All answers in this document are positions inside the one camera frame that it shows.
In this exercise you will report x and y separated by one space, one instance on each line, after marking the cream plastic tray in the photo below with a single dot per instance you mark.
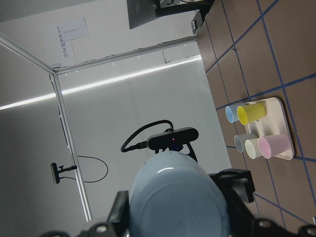
273 123

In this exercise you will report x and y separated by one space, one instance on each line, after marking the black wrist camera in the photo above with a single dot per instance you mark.
172 139

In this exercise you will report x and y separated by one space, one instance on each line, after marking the pink plastic cup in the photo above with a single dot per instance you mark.
273 145

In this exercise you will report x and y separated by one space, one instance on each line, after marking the yellow plastic cup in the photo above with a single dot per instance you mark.
250 113

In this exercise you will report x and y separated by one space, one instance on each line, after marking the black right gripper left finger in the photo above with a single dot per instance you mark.
119 214

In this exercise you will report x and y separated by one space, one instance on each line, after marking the black overhead camera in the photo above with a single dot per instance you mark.
57 170

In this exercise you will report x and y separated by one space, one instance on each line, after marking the light blue plastic cup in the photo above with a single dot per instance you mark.
172 196

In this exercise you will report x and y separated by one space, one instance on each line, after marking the cream white plastic cup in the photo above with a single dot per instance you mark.
252 148

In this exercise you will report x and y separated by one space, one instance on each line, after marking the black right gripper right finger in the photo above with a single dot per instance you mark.
237 187

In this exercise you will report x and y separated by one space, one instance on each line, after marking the grey plastic cup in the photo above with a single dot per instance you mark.
240 139

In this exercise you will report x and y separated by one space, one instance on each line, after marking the black computer monitor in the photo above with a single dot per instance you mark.
141 12

